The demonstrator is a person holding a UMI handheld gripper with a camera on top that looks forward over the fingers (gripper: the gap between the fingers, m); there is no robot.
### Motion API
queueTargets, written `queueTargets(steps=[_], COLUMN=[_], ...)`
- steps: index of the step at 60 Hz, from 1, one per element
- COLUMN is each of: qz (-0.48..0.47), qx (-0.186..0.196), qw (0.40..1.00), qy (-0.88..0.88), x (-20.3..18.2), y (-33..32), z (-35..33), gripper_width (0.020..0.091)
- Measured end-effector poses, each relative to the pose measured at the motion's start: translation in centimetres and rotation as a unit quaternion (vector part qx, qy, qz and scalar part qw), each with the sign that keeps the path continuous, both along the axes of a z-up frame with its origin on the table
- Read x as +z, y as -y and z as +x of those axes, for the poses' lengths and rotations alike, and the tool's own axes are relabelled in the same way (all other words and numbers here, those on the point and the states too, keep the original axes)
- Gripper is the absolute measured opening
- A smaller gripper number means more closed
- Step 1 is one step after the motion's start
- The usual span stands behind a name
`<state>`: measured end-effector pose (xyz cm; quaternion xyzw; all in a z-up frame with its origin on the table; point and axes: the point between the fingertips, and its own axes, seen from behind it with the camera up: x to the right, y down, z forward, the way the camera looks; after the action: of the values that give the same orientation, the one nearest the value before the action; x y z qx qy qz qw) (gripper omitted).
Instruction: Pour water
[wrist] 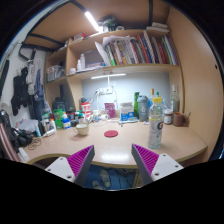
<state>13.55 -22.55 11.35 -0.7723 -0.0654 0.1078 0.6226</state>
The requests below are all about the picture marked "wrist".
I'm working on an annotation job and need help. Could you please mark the brown jar with white lid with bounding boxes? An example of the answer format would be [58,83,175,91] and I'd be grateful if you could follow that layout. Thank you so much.
[163,108,174,126]

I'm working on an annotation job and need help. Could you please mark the hanging dark clothes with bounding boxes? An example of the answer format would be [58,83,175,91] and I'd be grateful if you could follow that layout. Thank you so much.
[9,59,46,121]

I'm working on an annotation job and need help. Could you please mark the clear yellow-capped drink bottle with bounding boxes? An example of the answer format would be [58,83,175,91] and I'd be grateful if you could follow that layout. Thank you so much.
[147,96,165,150]

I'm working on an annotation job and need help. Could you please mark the tall clear glass bottle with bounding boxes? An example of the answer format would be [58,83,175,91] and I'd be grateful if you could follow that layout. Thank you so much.
[170,84,181,114]

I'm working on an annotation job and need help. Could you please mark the red and white canister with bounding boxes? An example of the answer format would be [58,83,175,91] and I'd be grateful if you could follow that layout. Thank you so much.
[80,102,92,118]

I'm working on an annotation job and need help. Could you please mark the cream ceramic cup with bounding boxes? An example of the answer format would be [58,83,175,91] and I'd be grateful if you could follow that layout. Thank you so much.
[73,122,90,137]

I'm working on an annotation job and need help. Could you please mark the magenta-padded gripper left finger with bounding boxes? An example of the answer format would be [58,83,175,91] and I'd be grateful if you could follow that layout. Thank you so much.
[44,144,96,187]

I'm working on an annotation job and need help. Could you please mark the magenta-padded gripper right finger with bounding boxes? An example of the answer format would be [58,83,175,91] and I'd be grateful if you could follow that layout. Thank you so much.
[130,143,185,186]

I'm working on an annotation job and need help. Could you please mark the white bottle with blue cap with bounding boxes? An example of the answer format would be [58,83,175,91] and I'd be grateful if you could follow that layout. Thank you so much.
[62,114,72,130]

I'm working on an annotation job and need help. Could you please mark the small white pill bottle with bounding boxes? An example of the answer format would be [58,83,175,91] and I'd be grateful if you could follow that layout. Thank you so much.
[92,109,101,123]

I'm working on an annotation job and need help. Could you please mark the clear bottle with yellow neck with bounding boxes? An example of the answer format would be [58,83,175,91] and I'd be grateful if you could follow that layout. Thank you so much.
[148,88,156,111]

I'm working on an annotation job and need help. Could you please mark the white power strip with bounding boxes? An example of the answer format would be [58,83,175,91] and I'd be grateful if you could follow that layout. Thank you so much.
[96,87,114,95]

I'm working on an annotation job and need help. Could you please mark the blue and white box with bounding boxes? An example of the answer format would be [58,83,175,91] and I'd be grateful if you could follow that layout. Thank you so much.
[119,101,135,122]

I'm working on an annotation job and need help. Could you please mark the brown mug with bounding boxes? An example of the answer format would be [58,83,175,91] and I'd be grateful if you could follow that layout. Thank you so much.
[172,111,191,128]

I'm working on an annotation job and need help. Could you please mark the ceiling tube light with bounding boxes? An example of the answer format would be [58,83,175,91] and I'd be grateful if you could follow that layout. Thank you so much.
[84,11,101,33]

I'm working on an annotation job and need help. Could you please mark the white LED light bar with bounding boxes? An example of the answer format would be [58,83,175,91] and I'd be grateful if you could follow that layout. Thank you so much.
[90,73,127,80]

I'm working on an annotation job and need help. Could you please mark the light blue hairbrush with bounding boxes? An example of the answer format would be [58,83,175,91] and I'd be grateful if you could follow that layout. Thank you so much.
[118,118,139,125]

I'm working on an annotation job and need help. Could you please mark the green glass bottle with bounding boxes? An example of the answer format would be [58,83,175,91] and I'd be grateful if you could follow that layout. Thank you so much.
[133,91,140,118]

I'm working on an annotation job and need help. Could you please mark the wooden shelf unit with books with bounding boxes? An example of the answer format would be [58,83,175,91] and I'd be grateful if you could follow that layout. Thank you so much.
[43,21,185,105]

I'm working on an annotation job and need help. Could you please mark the green plastic container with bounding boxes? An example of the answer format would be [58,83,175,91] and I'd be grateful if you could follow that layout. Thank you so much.
[53,108,64,130]

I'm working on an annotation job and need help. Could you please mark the grey shaker bottle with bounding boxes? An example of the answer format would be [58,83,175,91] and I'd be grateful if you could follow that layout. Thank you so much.
[137,95,149,123]

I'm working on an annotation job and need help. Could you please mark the flat round red coaster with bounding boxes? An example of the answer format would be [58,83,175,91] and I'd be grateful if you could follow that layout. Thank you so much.
[103,129,119,139]

